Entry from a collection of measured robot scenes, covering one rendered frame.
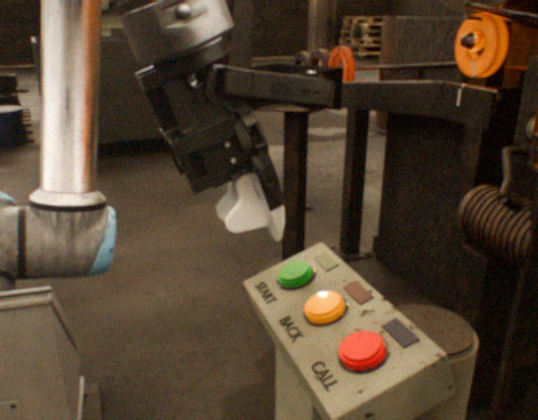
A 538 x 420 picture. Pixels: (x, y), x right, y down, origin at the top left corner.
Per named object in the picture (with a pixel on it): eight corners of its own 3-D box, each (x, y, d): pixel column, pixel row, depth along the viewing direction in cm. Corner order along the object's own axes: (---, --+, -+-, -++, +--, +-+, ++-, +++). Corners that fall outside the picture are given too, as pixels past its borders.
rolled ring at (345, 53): (324, 63, 205) (332, 63, 206) (333, 105, 201) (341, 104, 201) (340, 35, 188) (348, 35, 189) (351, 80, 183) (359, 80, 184)
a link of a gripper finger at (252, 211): (238, 258, 54) (205, 182, 50) (287, 233, 55) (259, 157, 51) (247, 271, 52) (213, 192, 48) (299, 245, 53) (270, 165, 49)
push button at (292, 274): (306, 266, 60) (302, 254, 59) (321, 282, 57) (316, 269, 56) (276, 282, 60) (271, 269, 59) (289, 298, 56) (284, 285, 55)
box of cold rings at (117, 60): (177, 127, 430) (171, 28, 401) (207, 149, 359) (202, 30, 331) (46, 139, 392) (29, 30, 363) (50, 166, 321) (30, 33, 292)
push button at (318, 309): (335, 297, 54) (331, 283, 53) (354, 316, 50) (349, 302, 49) (302, 315, 53) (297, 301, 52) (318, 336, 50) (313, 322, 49)
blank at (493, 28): (465, 16, 132) (454, 16, 131) (511, 6, 118) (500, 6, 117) (463, 78, 136) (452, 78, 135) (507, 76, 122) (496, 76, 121)
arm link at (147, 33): (203, -19, 48) (231, -27, 40) (221, 32, 50) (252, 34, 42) (114, 16, 47) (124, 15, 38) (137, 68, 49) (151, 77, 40)
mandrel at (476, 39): (510, 48, 133) (514, 30, 131) (523, 50, 129) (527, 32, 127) (455, 49, 127) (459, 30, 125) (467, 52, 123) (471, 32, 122)
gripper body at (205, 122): (181, 179, 53) (131, 68, 48) (255, 145, 55) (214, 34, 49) (198, 202, 47) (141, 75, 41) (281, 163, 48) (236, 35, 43)
